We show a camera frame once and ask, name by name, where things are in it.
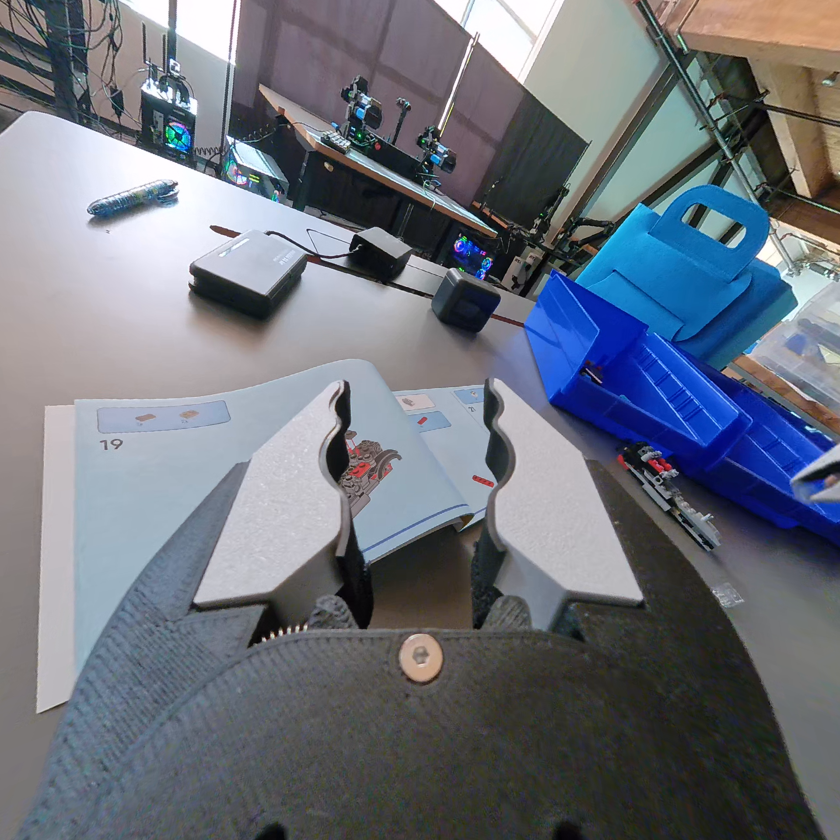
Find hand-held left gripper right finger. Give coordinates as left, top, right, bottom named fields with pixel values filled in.
left=470, top=377, right=647, bottom=634

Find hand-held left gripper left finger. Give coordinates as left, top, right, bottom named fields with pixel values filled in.
left=193, top=379, right=375, bottom=630

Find blue plastic bin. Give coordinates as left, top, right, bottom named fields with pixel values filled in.
left=524, top=268, right=756, bottom=462
left=696, top=364, right=840, bottom=547

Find grey toy brick car model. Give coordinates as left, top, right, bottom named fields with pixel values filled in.
left=617, top=441, right=723, bottom=551

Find clear plastic storage drawers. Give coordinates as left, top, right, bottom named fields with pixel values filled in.
left=748, top=279, right=840, bottom=411

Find toy brick instruction booklet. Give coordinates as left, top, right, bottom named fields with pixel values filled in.
left=36, top=359, right=500, bottom=714

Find black box device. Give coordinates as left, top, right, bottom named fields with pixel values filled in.
left=189, top=230, right=309, bottom=320

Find blue felt bag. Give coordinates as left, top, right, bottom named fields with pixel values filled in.
left=574, top=185, right=799, bottom=368

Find black power adapter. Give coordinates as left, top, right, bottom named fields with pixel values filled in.
left=348, top=226, right=414, bottom=282

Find computer tower with lit fans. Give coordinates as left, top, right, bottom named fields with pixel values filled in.
left=140, top=59, right=198, bottom=158
left=223, top=134, right=290, bottom=199
left=451, top=226, right=497, bottom=278

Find blue pen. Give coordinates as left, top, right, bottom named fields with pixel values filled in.
left=87, top=178, right=179, bottom=217

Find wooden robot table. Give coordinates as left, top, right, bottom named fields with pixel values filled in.
left=258, top=83, right=500, bottom=238

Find dark partition curtain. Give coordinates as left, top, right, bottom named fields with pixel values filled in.
left=233, top=0, right=589, bottom=227

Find black cube camera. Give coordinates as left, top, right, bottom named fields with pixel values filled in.
left=431, top=268, right=501, bottom=334

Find thin black cable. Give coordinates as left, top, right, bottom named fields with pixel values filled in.
left=266, top=228, right=355, bottom=261

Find cable rack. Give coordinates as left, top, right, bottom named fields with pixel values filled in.
left=0, top=0, right=132, bottom=126

